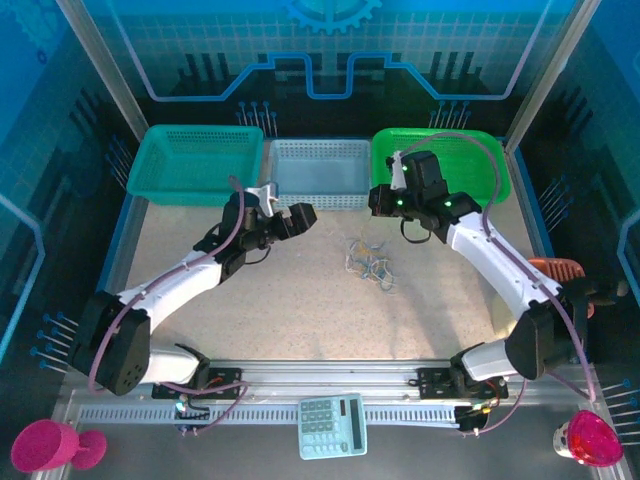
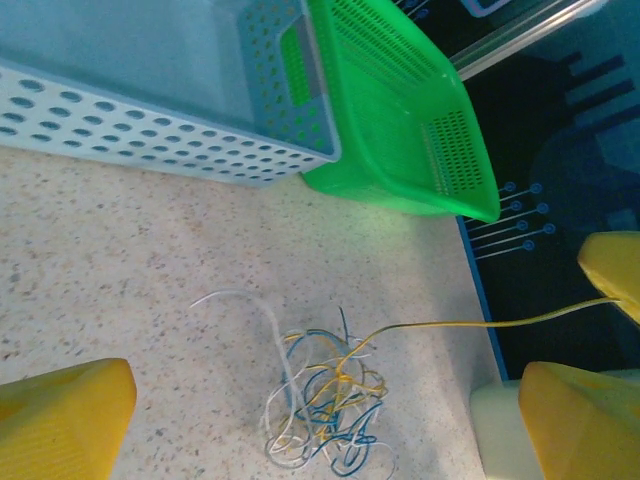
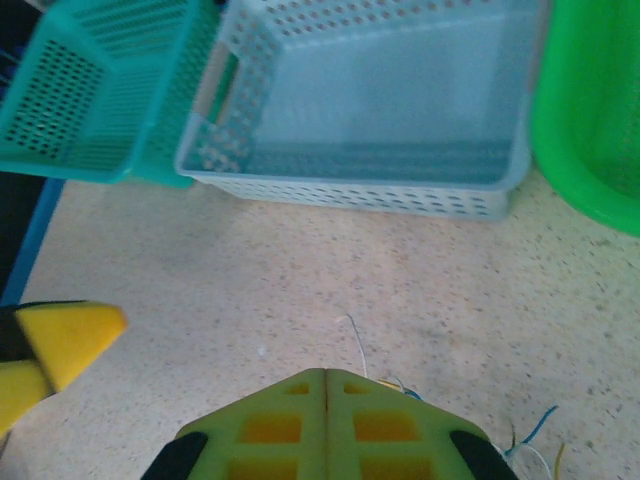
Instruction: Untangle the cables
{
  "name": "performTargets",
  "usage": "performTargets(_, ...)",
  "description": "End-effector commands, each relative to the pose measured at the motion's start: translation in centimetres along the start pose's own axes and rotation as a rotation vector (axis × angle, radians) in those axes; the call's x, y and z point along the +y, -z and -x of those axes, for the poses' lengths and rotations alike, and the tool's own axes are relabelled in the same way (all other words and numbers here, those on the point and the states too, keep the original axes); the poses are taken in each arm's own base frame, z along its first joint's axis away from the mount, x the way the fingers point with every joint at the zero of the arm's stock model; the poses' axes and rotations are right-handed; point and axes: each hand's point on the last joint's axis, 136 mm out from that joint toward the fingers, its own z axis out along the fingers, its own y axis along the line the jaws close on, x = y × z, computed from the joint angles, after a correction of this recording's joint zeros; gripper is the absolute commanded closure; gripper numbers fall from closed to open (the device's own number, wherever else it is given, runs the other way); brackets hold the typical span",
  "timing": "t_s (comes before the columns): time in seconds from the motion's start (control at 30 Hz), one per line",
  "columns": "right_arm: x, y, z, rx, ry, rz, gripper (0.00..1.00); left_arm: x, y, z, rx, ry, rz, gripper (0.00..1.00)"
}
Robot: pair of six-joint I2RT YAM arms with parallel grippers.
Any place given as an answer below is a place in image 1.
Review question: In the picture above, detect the thin blue cable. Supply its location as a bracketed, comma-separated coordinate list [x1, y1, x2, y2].
[372, 264, 401, 297]
[347, 238, 391, 266]

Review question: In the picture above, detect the thin green-yellow cable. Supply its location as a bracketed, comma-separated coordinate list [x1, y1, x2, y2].
[357, 247, 396, 281]

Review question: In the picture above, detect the light blue plastic basket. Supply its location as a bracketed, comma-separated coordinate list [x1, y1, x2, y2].
[269, 138, 372, 211]

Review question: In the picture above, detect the bright green plastic basket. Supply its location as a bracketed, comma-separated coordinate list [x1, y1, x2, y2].
[370, 127, 511, 211]

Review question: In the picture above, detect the teal plastic basket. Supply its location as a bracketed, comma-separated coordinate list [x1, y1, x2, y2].
[125, 124, 265, 208]

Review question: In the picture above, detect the orange ribbed plastic object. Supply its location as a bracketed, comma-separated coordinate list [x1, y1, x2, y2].
[527, 257, 596, 321]

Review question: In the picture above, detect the light blue calculator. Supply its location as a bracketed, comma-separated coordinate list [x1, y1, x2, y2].
[298, 393, 369, 460]

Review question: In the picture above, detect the pink goblet cup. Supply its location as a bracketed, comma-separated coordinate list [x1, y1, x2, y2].
[9, 418, 108, 474]

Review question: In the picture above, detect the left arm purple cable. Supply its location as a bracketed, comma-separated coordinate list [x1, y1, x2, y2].
[87, 174, 251, 434]

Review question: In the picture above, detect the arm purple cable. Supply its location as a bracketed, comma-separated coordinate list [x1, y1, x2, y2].
[397, 131, 599, 436]
[87, 174, 251, 434]

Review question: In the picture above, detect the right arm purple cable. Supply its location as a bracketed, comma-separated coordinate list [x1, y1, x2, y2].
[397, 131, 599, 436]

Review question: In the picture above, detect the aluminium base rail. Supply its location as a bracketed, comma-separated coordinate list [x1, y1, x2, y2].
[64, 357, 596, 399]

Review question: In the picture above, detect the white slotted cable duct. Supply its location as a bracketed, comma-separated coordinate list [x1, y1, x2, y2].
[77, 405, 461, 427]

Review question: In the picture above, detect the dark grey handle object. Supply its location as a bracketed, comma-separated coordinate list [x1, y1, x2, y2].
[564, 277, 631, 307]

